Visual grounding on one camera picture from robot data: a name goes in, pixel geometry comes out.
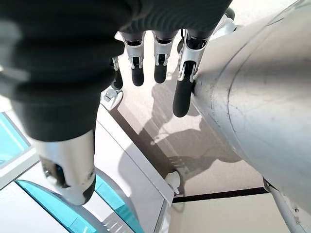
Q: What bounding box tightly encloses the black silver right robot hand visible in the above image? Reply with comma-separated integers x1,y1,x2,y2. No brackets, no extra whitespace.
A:
0,0,236,206

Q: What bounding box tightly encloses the white cart caster wheel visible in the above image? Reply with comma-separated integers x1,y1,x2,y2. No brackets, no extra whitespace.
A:
103,88,124,105
164,170,182,195

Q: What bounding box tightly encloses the white medical cart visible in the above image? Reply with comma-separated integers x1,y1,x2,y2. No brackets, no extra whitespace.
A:
0,92,182,233

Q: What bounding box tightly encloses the silver right robot leg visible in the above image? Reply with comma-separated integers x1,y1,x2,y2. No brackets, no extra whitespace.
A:
191,0,311,233

